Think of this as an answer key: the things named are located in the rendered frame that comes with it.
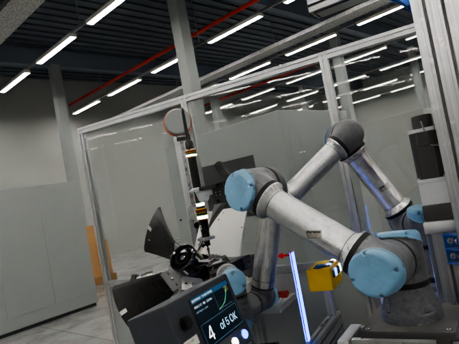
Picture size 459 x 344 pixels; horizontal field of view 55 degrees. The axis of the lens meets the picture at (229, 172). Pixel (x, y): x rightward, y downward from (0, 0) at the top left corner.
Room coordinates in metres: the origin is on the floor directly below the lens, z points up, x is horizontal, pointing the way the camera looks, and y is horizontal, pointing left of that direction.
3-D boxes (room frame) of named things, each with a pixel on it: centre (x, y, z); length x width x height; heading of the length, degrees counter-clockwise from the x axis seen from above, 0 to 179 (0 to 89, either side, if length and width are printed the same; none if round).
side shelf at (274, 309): (2.33, -0.01, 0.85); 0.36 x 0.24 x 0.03; 63
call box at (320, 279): (1.89, -0.32, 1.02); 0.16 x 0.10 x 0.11; 153
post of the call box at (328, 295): (1.89, -0.32, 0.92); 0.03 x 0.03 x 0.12; 63
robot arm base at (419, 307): (1.19, -0.41, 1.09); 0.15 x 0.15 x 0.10
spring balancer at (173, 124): (2.50, 0.24, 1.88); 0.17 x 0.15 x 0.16; 63
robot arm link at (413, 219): (1.62, -0.66, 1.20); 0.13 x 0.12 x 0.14; 4
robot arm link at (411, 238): (1.19, -0.40, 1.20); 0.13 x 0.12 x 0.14; 141
